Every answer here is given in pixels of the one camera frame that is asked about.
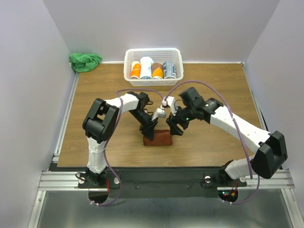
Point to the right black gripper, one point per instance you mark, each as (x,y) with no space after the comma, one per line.
(172,120)

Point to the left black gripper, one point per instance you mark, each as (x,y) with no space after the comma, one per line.
(147,129)

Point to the green towel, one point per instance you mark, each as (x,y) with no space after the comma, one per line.
(83,63)

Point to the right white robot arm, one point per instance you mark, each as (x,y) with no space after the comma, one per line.
(265,152)

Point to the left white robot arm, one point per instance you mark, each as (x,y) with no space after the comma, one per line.
(100,124)

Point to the white blue rolled towel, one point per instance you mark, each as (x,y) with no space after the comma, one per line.
(146,68)

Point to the grey patterned rolled towel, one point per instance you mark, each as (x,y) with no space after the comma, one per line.
(169,70)

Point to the orange white rolled towel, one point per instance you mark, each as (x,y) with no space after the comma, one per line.
(135,70)

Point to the brown orange rolled towel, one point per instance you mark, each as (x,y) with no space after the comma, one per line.
(157,71)

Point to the white plastic basket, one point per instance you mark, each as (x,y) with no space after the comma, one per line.
(158,55)

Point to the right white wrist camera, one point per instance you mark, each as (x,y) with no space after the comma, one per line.
(169,102)

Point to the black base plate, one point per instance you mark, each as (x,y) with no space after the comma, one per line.
(174,182)

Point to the aluminium frame rail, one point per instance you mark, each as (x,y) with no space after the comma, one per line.
(55,180)

